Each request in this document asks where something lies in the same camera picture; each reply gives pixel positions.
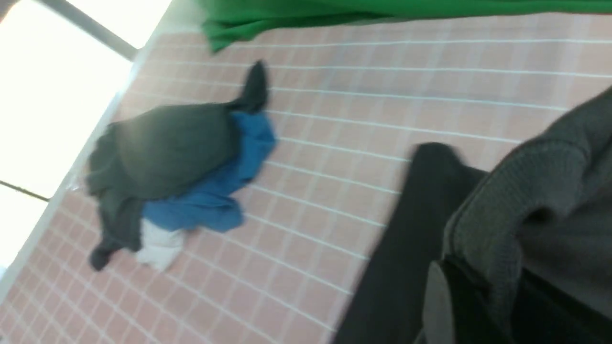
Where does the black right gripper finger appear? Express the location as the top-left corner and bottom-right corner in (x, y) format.
(422, 259), (611, 344)

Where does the dark gray long-sleeved shirt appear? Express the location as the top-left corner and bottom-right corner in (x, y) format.
(331, 89), (612, 344)

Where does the blue shirt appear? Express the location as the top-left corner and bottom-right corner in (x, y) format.
(141, 111), (277, 234)

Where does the white folded cloth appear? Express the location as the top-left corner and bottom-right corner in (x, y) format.
(135, 218), (186, 272)

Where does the green backdrop cloth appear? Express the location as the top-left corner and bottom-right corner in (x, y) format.
(197, 0), (612, 53)

